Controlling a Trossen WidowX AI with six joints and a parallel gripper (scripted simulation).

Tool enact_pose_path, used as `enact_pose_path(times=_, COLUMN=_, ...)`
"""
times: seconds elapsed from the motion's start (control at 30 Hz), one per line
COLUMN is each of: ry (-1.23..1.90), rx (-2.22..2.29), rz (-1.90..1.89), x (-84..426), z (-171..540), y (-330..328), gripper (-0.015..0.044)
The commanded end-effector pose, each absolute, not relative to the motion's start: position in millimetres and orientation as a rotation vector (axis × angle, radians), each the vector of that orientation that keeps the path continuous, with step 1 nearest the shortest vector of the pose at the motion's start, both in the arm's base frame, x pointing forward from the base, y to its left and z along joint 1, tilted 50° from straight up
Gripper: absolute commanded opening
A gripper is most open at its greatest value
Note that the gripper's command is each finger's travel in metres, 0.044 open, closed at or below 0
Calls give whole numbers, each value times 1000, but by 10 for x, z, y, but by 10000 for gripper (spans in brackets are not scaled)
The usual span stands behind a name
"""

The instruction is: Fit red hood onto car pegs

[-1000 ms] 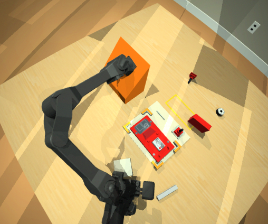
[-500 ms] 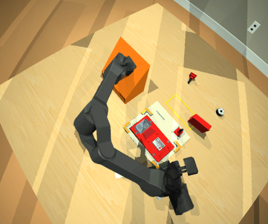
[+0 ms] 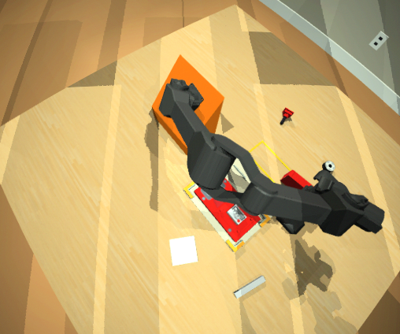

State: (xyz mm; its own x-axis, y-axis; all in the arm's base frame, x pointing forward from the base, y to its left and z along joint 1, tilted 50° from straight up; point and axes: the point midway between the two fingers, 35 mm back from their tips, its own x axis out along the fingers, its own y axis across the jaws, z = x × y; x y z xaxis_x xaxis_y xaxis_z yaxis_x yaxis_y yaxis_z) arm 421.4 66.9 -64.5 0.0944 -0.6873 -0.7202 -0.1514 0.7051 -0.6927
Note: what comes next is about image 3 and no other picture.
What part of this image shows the black toy car wheel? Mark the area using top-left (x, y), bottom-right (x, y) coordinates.
top-left (322, 161), bottom-right (335, 172)

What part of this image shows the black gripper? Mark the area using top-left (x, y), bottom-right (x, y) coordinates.
top-left (276, 170), bottom-right (338, 235)

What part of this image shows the white square tile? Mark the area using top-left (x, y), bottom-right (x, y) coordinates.
top-left (169, 236), bottom-right (198, 266)

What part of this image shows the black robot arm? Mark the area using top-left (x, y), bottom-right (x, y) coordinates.
top-left (159, 78), bottom-right (385, 237)

